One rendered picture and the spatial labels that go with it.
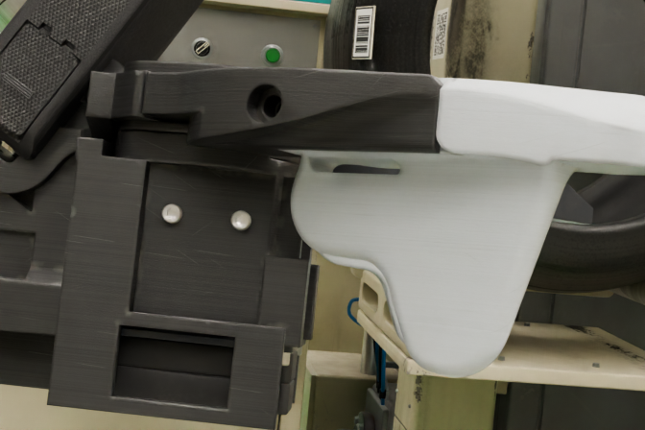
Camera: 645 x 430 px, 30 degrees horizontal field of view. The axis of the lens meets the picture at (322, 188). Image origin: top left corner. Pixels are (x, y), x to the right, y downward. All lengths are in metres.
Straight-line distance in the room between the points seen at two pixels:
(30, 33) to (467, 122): 0.12
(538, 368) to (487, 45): 0.54
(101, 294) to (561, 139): 0.11
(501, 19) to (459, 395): 0.56
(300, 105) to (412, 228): 0.03
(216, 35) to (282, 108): 1.82
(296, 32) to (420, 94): 1.84
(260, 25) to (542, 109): 1.85
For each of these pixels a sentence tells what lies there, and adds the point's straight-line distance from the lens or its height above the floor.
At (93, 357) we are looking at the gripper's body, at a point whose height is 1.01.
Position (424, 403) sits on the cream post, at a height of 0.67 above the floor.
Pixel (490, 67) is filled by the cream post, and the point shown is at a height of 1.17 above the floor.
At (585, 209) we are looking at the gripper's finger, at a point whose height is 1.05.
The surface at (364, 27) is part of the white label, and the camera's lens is 1.38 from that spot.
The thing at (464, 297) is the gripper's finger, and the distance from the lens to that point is 0.24.
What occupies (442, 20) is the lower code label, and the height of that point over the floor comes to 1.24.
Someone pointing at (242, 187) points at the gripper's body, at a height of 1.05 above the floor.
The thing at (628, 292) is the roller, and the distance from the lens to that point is 1.60.
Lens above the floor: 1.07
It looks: 3 degrees down
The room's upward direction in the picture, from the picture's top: 6 degrees clockwise
